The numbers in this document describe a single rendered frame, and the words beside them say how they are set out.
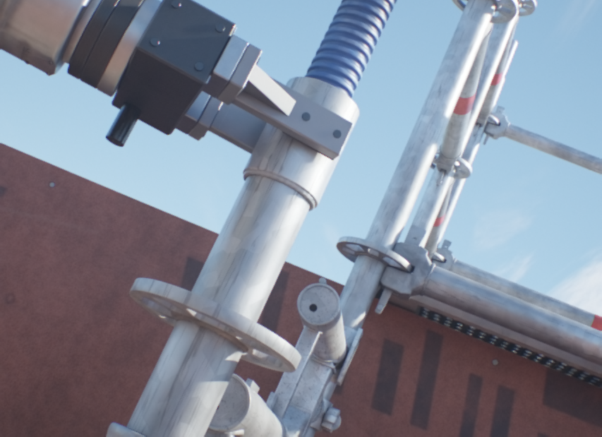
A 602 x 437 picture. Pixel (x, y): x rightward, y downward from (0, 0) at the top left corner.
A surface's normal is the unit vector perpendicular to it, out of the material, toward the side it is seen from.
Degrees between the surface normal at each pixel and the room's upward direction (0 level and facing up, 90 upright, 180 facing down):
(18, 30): 146
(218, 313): 90
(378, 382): 90
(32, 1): 117
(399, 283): 90
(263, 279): 90
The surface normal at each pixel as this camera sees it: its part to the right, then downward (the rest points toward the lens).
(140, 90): -0.40, 0.86
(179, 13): 0.30, -0.18
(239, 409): -0.07, -0.31
